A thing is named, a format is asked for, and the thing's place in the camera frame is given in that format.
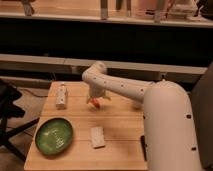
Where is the white small bottle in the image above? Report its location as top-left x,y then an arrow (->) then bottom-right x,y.
56,82 -> 67,110

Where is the white sponge block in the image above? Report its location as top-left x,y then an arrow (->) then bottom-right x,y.
91,127 -> 106,148

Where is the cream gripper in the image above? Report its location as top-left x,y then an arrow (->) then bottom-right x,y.
86,90 -> 111,104

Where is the black remote control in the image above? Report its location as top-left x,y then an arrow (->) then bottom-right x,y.
140,135 -> 147,161

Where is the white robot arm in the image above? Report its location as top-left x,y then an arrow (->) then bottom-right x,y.
82,61 -> 204,171

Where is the green glazed bowl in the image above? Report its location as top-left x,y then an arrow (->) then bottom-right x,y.
35,118 -> 73,156

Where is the black office chair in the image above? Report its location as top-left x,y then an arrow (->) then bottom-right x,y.
0,79 -> 39,162

